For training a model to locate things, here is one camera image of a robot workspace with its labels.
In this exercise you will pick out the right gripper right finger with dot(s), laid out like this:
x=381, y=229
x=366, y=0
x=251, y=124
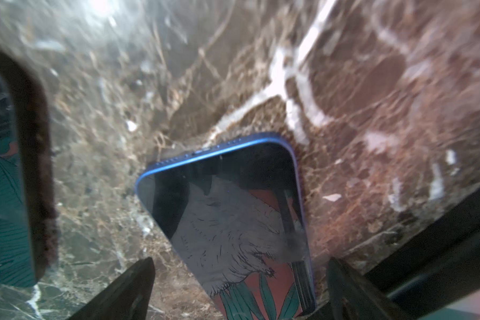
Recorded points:
x=352, y=296

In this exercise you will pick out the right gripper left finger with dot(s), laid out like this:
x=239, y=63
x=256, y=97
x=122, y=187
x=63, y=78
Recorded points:
x=127, y=297

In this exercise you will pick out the blue edged smartphone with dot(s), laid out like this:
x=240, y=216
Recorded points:
x=233, y=214

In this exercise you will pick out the black smartphone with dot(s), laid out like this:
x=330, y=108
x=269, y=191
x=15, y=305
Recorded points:
x=28, y=231

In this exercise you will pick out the black white chessboard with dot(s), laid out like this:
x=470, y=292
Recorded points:
x=436, y=268

